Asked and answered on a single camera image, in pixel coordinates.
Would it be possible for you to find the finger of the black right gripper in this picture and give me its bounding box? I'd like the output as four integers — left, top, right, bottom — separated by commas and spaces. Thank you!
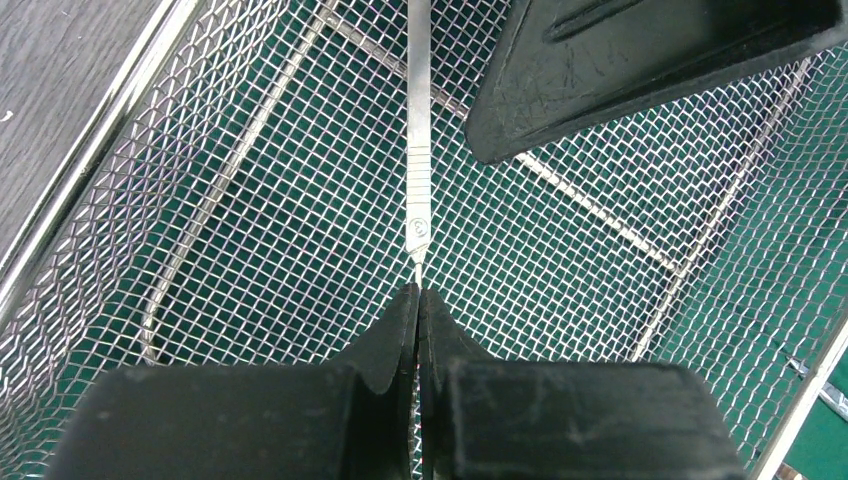
470, 0, 847, 164

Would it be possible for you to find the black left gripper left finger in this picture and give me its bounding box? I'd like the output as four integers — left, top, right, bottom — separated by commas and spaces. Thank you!
47, 284, 419, 479

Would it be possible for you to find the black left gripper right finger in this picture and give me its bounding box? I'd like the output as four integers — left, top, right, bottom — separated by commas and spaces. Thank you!
418, 289, 745, 479

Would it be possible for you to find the steel scalpel handle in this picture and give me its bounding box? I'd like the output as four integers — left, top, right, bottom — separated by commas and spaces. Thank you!
405, 0, 432, 286

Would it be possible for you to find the green surgical drape cloth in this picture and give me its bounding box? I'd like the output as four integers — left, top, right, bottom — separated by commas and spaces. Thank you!
652, 76, 847, 470

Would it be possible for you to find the metal mesh instrument tray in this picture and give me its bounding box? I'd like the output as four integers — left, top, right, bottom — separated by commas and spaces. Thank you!
1, 1, 847, 479

